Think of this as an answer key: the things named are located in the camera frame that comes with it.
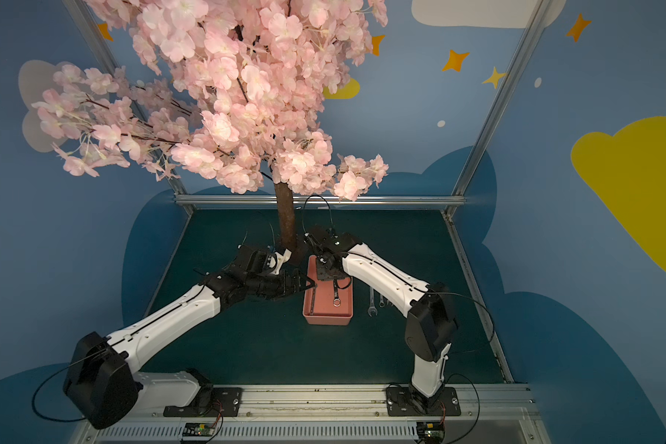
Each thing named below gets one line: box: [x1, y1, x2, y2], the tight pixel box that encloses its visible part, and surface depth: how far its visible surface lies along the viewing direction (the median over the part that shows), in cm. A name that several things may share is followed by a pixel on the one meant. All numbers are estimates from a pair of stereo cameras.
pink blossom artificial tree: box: [30, 0, 390, 265], surface depth 42 cm
